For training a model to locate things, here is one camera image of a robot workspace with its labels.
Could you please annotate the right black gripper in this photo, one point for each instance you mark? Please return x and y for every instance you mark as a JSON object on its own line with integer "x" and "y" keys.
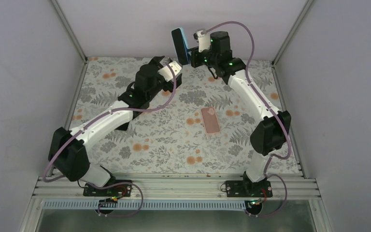
{"x": 194, "y": 61}

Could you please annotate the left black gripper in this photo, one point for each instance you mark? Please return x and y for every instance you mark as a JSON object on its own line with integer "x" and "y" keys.
{"x": 155, "y": 61}

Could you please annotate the black phone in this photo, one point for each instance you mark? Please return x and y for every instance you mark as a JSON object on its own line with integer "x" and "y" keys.
{"x": 123, "y": 127}
{"x": 181, "y": 47}

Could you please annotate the pink phone case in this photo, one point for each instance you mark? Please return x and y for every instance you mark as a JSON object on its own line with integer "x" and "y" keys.
{"x": 210, "y": 120}

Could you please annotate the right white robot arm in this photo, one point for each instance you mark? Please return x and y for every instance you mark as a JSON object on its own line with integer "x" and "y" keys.
{"x": 271, "y": 136}

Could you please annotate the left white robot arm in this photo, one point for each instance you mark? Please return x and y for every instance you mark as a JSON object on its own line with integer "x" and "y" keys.
{"x": 68, "y": 150}

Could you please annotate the floral patterned table mat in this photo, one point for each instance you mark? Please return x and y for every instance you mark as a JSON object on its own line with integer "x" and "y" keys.
{"x": 173, "y": 139}

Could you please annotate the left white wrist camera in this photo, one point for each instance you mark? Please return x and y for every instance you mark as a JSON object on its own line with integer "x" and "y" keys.
{"x": 170, "y": 71}

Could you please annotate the aluminium mounting rail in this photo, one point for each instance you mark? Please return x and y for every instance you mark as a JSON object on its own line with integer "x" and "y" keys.
{"x": 185, "y": 187}

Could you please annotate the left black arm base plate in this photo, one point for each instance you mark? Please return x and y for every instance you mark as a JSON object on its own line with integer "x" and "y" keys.
{"x": 120, "y": 188}

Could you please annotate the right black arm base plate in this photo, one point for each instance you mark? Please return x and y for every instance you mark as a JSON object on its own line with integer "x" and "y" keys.
{"x": 248, "y": 189}

